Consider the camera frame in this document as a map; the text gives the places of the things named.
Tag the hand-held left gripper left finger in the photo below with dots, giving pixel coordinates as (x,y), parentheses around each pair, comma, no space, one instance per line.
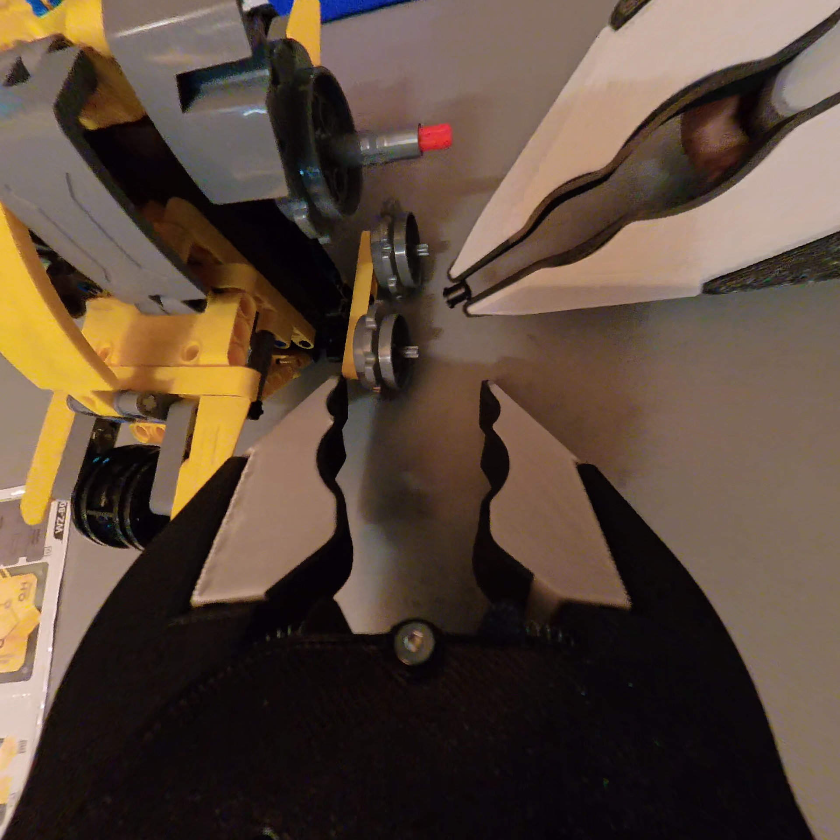
(275,518)

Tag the blue plastic bin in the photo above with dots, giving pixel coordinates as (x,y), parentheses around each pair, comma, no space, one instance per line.
(367,6)

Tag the person's right hand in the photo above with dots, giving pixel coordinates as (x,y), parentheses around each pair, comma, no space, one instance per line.
(712,141)

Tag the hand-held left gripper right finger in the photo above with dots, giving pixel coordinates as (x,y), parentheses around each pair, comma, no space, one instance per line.
(551,525)

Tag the yellow grey brick toy vehicle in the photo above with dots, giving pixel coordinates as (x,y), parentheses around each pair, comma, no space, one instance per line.
(197,118)

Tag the printed instruction booklet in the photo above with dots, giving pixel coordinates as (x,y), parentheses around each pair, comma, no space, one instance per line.
(26,590)

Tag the small black plastic pin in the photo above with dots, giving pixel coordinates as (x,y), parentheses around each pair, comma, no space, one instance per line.
(453,295)

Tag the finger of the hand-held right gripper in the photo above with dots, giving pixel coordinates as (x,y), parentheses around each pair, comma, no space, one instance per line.
(656,256)
(623,85)

